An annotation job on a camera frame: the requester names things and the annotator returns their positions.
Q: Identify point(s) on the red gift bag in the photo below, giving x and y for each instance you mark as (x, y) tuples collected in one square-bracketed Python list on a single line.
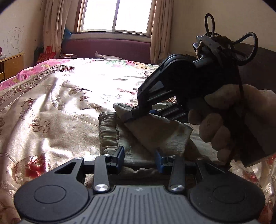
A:
[(47, 55)]

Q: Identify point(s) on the maroon padded window bench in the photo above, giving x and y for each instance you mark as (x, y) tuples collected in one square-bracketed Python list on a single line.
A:
[(125, 49)]

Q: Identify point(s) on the right hand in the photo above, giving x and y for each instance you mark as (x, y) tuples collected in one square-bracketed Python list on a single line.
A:
[(259, 106)]

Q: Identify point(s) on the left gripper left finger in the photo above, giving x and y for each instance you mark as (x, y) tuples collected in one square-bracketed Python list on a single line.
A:
[(106, 165)]

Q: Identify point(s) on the window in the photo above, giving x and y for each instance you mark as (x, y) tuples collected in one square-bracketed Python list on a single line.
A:
[(124, 17)]

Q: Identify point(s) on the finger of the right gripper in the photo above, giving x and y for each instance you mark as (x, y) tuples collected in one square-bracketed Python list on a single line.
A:
[(173, 112), (149, 94)]

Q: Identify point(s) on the floral satin bed quilt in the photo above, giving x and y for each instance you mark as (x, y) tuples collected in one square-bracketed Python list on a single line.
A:
[(50, 139)]

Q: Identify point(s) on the grey-green pants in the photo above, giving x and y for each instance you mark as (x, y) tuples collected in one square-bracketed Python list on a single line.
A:
[(143, 136)]

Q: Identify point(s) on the wooden tv cabinet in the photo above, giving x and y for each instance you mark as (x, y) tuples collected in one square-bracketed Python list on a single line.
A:
[(11, 66)]

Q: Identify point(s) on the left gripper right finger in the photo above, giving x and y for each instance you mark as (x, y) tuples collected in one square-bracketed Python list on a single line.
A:
[(173, 165)]

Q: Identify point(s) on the dark wooden headboard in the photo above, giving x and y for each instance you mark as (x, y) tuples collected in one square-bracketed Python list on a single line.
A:
[(260, 72)]

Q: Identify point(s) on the right beige curtain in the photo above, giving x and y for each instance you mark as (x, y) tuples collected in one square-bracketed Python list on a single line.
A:
[(161, 31)]

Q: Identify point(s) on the beige curtain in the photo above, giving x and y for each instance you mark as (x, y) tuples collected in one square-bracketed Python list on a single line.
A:
[(56, 14), (161, 31)]

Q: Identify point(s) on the left beige curtain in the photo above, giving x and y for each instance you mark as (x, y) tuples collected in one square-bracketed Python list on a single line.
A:
[(56, 14)]

